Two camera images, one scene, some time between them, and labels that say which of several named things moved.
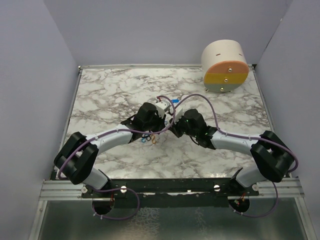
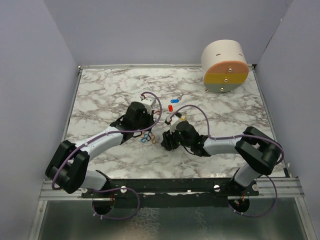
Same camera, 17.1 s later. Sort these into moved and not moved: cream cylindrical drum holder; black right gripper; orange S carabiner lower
Moved: black right gripper
Not moved: orange S carabiner lower; cream cylindrical drum holder
